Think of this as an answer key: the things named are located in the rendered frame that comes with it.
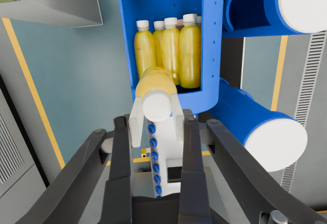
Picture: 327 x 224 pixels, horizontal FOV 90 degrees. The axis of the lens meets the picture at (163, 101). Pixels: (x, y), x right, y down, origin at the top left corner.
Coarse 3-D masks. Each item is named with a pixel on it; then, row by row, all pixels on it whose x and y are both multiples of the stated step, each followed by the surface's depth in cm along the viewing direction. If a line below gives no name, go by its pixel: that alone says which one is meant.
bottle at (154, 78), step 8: (144, 72) 34; (152, 72) 28; (160, 72) 28; (144, 80) 25; (152, 80) 24; (160, 80) 24; (168, 80) 25; (136, 88) 26; (144, 88) 24; (152, 88) 23; (160, 88) 23; (168, 88) 24; (176, 88) 27; (136, 96) 25; (144, 96) 22; (168, 96) 23
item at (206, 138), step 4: (184, 112) 17; (188, 112) 17; (184, 116) 16; (188, 116) 16; (192, 116) 16; (184, 120) 16; (200, 124) 15; (204, 124) 15; (200, 128) 14; (204, 128) 14; (200, 132) 14; (204, 132) 14; (208, 132) 14; (200, 136) 14; (204, 136) 14; (208, 136) 14; (212, 136) 14; (200, 140) 14; (204, 140) 14; (208, 140) 14; (212, 140) 14; (208, 144) 14; (212, 144) 14
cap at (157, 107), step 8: (152, 96) 20; (160, 96) 20; (144, 104) 21; (152, 104) 21; (160, 104) 21; (168, 104) 21; (144, 112) 21; (152, 112) 21; (160, 112) 21; (168, 112) 21; (152, 120) 21; (160, 120) 21
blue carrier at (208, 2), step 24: (120, 0) 44; (144, 0) 55; (168, 0) 58; (192, 0) 56; (216, 0) 37; (216, 24) 40; (216, 48) 42; (216, 72) 44; (192, 96) 42; (216, 96) 48
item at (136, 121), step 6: (138, 96) 21; (138, 102) 19; (132, 108) 18; (138, 108) 18; (132, 114) 16; (138, 114) 17; (132, 120) 15; (138, 120) 16; (132, 126) 15; (138, 126) 16; (132, 132) 15; (138, 132) 15; (132, 138) 15; (138, 138) 16; (132, 144) 16; (138, 144) 16
